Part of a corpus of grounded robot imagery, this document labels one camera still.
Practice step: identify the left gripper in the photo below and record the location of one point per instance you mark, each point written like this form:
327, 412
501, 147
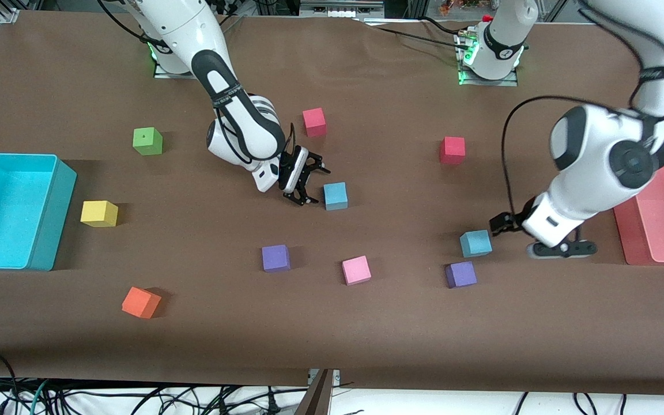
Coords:
509, 221

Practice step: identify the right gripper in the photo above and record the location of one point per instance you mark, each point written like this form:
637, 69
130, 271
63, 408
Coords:
295, 173

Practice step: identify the light blue foam block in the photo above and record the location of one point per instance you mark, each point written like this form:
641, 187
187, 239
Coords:
475, 244
336, 196

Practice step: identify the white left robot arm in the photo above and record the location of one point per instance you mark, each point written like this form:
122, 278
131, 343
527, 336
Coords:
597, 155

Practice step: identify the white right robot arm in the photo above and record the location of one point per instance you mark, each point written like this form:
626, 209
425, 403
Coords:
182, 23

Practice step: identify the red foam block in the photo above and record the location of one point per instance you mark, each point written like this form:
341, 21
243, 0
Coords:
452, 150
314, 122

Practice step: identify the purple foam block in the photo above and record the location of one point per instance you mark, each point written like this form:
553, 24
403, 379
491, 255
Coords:
460, 275
275, 259

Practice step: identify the pink foam block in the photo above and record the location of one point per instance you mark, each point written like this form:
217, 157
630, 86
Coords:
356, 270

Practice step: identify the brown paper table cover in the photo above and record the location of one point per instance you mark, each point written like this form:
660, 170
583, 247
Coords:
366, 334

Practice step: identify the green foam block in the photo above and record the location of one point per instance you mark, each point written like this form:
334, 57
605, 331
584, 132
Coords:
147, 142

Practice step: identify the grey background box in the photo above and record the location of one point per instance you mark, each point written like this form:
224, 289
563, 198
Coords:
338, 10

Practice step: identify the orange foam block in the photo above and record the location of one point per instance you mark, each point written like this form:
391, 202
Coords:
140, 303

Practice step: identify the yellow foam block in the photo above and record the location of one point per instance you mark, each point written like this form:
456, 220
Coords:
99, 214

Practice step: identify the cyan plastic bin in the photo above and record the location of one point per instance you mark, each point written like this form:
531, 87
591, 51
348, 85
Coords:
3, 213

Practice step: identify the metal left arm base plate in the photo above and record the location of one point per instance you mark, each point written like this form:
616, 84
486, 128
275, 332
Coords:
470, 82

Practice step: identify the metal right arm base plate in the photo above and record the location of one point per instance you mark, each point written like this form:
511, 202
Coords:
165, 74

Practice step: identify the small metal edge bracket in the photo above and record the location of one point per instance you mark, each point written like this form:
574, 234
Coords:
335, 376

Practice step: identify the dark brown post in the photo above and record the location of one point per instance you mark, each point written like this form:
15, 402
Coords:
316, 400

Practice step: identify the aluminium corner bracket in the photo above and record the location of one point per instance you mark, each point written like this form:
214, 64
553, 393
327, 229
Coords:
8, 16

